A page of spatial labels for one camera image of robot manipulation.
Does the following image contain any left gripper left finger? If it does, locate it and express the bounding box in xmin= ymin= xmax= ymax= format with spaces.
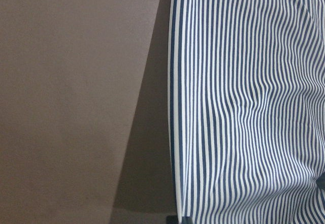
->
xmin=166 ymin=215 xmax=191 ymax=224

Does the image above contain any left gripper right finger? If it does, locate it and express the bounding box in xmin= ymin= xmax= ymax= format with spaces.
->
xmin=316 ymin=173 xmax=325 ymax=190

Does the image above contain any navy white striped polo shirt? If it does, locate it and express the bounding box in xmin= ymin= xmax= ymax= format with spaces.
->
xmin=168 ymin=0 xmax=324 ymax=223

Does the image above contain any brown paper table cover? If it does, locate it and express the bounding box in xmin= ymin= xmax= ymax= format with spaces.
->
xmin=1 ymin=0 xmax=176 ymax=223

